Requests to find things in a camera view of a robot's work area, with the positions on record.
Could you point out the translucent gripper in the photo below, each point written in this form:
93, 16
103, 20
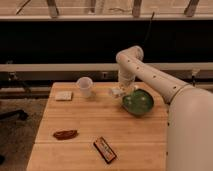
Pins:
126, 89

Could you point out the white plastic bottle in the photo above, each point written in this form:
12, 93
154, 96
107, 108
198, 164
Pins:
116, 92

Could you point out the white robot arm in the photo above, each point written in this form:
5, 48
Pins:
190, 114

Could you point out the green ceramic bowl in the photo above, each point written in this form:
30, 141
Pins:
138, 102

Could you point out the clear plastic cup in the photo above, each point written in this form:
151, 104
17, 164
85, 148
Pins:
85, 85

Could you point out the dark candy bar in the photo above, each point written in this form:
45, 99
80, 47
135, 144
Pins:
105, 150

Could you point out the wooden table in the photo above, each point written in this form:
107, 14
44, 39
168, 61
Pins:
139, 143

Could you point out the white sponge block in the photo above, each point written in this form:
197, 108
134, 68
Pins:
63, 96

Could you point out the black office chair base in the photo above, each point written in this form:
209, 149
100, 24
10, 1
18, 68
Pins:
22, 115

